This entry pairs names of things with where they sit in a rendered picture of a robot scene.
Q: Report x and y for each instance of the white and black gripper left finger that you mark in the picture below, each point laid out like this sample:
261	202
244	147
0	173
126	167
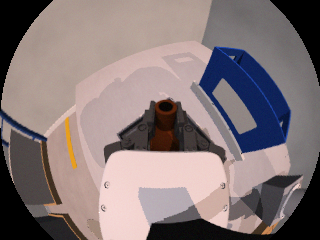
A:
137	140

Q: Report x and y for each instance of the blue plastic crate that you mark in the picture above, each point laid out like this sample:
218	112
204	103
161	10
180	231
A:
240	101

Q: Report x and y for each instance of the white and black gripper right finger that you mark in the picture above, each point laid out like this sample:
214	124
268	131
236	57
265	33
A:
189	140

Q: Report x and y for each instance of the brown glass bottle with white label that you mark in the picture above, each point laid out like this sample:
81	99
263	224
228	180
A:
165	139

